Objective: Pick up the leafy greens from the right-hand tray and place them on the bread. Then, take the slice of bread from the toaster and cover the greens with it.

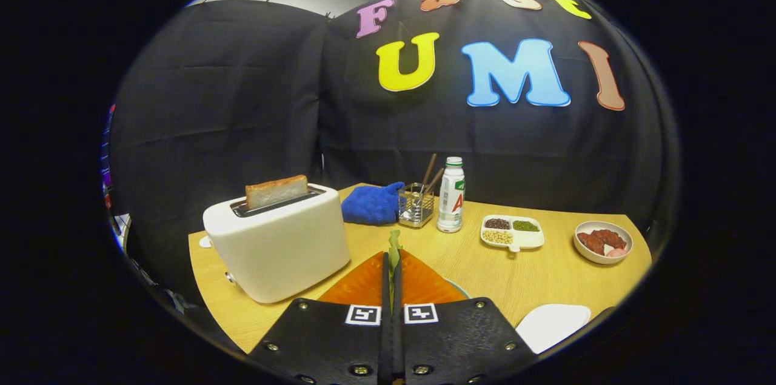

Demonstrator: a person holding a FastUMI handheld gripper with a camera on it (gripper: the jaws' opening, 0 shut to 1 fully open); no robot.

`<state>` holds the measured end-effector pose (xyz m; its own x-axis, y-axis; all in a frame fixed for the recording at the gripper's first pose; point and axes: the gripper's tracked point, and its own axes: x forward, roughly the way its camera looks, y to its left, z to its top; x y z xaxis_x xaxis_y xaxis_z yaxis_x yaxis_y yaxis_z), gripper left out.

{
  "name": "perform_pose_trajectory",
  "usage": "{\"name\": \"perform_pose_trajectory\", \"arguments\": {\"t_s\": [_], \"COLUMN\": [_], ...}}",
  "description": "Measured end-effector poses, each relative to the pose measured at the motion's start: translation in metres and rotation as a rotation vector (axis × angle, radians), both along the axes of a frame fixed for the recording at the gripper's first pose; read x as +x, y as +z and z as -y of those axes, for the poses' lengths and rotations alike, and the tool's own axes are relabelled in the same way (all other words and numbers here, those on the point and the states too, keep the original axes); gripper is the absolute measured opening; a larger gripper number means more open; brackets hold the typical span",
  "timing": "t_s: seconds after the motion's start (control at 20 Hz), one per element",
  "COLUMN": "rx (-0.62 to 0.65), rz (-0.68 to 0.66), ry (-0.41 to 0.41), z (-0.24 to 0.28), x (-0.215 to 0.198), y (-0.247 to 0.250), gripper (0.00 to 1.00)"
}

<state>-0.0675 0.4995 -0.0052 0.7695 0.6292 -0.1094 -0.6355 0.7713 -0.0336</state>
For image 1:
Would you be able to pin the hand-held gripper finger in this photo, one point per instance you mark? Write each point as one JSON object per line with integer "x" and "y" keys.
{"x": 399, "y": 348}
{"x": 385, "y": 336}

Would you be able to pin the green lettuce leaf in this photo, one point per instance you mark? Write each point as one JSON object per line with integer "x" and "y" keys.
{"x": 394, "y": 251}

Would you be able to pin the toasted bread slice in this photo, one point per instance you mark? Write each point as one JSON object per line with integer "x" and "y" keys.
{"x": 276, "y": 191}

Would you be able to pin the blue oven mitt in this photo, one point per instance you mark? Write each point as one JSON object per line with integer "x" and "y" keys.
{"x": 370, "y": 206}

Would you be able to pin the white toaster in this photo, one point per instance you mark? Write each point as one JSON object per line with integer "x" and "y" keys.
{"x": 285, "y": 245}

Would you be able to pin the white drink bottle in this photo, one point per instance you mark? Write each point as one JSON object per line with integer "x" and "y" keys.
{"x": 450, "y": 203}

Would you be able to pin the pile of yellow soybeans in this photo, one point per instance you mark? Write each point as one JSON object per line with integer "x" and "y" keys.
{"x": 497, "y": 237}

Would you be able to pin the white square plate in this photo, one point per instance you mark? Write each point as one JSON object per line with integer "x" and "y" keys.
{"x": 555, "y": 324}

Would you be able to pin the pile of dark red beans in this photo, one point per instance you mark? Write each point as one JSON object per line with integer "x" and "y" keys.
{"x": 497, "y": 224}

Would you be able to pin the white divided dish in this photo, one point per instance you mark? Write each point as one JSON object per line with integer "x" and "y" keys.
{"x": 527, "y": 241}

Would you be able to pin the pile of green beans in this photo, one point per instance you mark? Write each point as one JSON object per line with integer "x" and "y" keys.
{"x": 525, "y": 226}

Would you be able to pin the red meat slice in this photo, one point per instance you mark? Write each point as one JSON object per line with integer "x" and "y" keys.
{"x": 591, "y": 244}
{"x": 611, "y": 238}

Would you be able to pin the white round plate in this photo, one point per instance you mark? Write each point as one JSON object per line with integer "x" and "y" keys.
{"x": 600, "y": 259}

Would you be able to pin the pink ham slice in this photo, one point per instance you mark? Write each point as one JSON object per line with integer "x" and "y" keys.
{"x": 616, "y": 252}

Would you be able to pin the black backdrop cloth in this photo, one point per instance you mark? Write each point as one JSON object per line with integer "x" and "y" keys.
{"x": 242, "y": 100}

